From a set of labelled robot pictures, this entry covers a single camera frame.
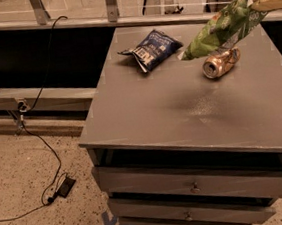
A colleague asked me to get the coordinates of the green jalapeno chip bag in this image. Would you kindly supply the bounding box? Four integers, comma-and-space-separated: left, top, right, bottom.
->
178, 0, 268, 61

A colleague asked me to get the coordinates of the blue chip bag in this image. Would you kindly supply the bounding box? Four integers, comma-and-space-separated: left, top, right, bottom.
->
119, 29, 183, 73

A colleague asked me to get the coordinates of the crushed gold soda can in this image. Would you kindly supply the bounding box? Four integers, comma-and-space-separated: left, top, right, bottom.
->
202, 47, 241, 79

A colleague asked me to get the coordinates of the top grey drawer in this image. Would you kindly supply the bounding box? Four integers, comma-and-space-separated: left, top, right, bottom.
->
92, 166, 282, 198

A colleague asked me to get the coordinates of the grey drawer cabinet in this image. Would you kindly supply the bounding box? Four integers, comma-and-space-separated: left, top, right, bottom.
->
66, 9, 282, 225

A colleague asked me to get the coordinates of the middle grey drawer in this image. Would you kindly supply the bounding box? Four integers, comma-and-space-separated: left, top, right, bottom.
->
108, 198, 275, 225

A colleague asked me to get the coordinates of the black power adapter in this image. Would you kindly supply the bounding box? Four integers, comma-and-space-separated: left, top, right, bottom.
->
57, 177, 75, 198

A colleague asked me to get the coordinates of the metal railing frame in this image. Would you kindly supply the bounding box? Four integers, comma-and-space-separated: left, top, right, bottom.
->
0, 0, 282, 52

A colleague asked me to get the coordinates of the black cable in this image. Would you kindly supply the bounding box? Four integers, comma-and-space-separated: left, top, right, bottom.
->
0, 15, 89, 224

